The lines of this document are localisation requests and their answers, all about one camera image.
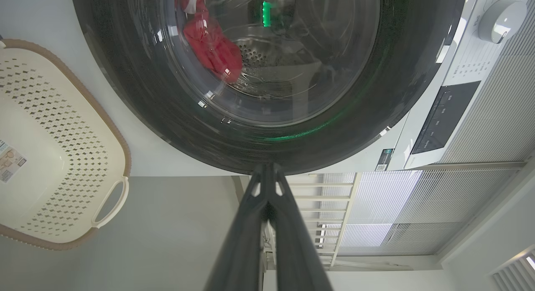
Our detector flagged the white washing machine dial knob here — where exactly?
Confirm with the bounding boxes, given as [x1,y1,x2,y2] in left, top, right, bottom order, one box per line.
[478,0,528,44]

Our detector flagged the white window blinds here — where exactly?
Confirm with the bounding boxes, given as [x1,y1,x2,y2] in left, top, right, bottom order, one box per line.
[334,169,528,256]

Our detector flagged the cream laundry basket brown rim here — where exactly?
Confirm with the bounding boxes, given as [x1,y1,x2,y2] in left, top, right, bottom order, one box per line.
[0,39,131,251]

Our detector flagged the white front-load washing machine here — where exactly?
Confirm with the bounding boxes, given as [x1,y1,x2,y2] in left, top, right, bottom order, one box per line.
[0,0,535,176]

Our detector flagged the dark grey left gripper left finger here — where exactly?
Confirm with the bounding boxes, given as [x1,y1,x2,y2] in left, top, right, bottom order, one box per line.
[204,163,269,291]

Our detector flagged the white vent grille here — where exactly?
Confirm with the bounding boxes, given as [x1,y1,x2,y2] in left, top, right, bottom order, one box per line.
[491,248,535,291]

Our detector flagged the small dark QR label sticker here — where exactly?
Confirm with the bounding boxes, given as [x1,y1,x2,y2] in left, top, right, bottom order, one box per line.
[375,148,395,171]

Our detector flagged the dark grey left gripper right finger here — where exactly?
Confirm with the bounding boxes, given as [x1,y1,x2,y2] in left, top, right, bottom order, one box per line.
[267,163,334,291]

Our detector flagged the white slatted rack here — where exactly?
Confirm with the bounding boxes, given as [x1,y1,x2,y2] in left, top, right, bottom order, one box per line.
[286,173,361,270]

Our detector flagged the red and white garment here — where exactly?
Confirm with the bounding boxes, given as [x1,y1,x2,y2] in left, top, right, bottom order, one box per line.
[175,0,243,84]

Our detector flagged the washing machine drum interior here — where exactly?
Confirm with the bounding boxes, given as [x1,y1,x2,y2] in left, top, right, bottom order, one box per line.
[167,0,381,125]

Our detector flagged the printed product label sticker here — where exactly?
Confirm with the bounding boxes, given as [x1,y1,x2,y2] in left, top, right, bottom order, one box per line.
[0,140,28,184]

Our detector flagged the black round glass washer door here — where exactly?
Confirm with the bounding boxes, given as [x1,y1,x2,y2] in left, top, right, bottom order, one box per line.
[70,0,468,175]

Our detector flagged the dark touch control panel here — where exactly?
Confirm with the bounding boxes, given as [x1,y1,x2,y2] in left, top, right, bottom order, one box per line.
[411,81,481,154]

